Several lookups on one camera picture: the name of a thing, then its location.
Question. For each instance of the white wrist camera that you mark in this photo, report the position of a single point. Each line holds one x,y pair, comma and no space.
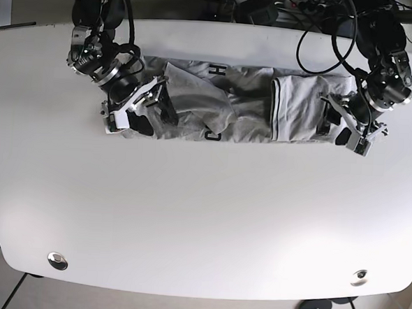
358,144
115,114

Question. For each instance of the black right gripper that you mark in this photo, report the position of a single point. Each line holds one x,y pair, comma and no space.
125,95

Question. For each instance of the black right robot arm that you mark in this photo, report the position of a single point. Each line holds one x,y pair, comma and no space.
103,48

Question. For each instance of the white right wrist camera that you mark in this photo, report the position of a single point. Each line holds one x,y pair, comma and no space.
115,114

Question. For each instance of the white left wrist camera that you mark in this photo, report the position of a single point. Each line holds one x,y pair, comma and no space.
358,144

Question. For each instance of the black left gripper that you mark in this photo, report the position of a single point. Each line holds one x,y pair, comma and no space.
346,114

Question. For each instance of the grey T-shirt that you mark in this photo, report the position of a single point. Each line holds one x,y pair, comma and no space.
242,104

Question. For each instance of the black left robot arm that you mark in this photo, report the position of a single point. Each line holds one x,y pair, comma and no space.
380,38

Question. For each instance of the right silver table grommet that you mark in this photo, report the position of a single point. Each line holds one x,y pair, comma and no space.
358,278

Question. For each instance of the left silver table grommet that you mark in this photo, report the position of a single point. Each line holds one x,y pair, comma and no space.
57,261

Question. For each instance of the silver table grommet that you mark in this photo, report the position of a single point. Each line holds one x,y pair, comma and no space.
57,261
358,278

